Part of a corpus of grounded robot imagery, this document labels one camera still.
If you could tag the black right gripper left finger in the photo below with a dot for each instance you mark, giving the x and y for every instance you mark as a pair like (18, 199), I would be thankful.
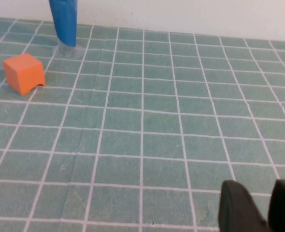
(239, 210)

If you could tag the green checked tablecloth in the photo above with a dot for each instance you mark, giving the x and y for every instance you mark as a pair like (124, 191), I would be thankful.
(142, 135)

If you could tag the tall blue wrapped conical glass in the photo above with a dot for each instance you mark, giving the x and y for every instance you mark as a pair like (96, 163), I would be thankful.
(66, 24)

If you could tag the orange foam cube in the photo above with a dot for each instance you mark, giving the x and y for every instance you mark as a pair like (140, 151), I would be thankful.
(24, 75)

